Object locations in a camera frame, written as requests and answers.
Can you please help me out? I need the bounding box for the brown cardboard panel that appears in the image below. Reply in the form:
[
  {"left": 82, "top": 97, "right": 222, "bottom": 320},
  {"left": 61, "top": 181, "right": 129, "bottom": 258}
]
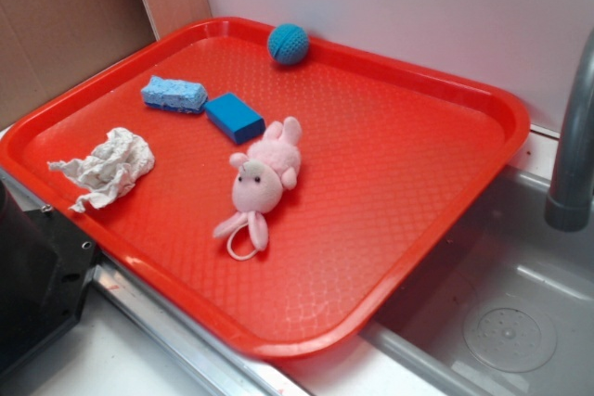
[{"left": 1, "top": 0, "right": 211, "bottom": 128}]

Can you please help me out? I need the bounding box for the light blue sponge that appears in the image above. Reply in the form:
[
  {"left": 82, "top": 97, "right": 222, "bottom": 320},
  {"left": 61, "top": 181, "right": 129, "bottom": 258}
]
[{"left": 140, "top": 76, "right": 208, "bottom": 114}]

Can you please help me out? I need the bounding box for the grey faucet spout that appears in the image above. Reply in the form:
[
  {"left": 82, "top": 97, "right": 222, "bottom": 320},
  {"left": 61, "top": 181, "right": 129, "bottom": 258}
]
[{"left": 545, "top": 35, "right": 593, "bottom": 232}]

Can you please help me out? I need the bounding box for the blue rectangular block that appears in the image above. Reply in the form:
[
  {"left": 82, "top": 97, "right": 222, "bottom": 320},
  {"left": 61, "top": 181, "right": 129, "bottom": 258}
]
[{"left": 205, "top": 93, "right": 265, "bottom": 145}]

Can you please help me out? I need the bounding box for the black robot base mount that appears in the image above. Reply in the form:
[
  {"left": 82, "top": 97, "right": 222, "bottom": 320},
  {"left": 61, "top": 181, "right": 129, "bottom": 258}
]
[{"left": 1, "top": 185, "right": 99, "bottom": 378}]

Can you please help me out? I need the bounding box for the pink plush bunny toy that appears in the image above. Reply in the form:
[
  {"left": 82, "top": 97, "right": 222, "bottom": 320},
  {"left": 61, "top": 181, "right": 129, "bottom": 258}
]
[{"left": 213, "top": 117, "right": 303, "bottom": 261}]

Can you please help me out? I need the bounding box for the crumpled white paper towel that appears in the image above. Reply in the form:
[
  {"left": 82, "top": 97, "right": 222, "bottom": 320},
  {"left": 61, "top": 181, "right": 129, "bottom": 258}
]
[{"left": 48, "top": 127, "right": 155, "bottom": 213}]

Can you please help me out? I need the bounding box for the red plastic tray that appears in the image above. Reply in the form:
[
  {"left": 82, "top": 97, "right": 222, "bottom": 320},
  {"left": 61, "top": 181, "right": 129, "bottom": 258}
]
[{"left": 1, "top": 18, "right": 530, "bottom": 359}]

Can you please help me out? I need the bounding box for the grey toy sink basin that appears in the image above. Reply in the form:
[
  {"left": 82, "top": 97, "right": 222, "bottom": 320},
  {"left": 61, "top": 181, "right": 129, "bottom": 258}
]
[{"left": 278, "top": 164, "right": 594, "bottom": 396}]

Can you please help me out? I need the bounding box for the blue crocheted ball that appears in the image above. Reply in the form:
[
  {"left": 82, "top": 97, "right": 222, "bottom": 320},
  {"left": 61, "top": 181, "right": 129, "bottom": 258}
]
[{"left": 266, "top": 23, "right": 310, "bottom": 66}]

